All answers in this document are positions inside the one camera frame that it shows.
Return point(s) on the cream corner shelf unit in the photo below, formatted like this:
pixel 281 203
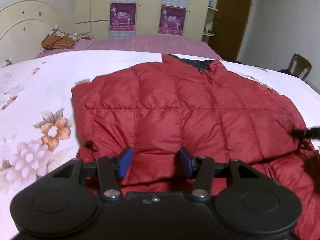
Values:
pixel 208 27

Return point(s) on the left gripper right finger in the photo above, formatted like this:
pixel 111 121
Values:
pixel 201 170

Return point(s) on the pink floral bed quilt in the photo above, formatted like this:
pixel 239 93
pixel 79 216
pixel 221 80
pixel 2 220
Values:
pixel 38 90

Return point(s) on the red quilted down jacket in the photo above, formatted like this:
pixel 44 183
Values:
pixel 158 107

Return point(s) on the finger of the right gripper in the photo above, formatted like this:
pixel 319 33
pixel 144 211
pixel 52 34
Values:
pixel 312 133

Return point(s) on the cream wardrobe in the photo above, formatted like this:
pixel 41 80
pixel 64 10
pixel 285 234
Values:
pixel 94 16

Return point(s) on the pink checked bed sheet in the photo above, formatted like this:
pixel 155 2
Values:
pixel 163 44

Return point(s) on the wooden chair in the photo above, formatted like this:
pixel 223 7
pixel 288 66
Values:
pixel 299 67

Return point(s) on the lower left purple poster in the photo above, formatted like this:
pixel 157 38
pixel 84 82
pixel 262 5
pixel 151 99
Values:
pixel 122 20

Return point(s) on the brown wooden door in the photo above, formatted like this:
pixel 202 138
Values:
pixel 229 25

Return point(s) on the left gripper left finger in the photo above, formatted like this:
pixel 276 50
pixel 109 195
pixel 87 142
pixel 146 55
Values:
pixel 111 168

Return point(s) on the cream curved headboard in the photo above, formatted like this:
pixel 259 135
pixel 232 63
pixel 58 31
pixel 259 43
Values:
pixel 24 25

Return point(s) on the orange patterned pillow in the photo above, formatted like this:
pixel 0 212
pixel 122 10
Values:
pixel 58 39

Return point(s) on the lower right purple poster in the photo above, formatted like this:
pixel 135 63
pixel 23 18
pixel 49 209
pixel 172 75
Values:
pixel 172 20

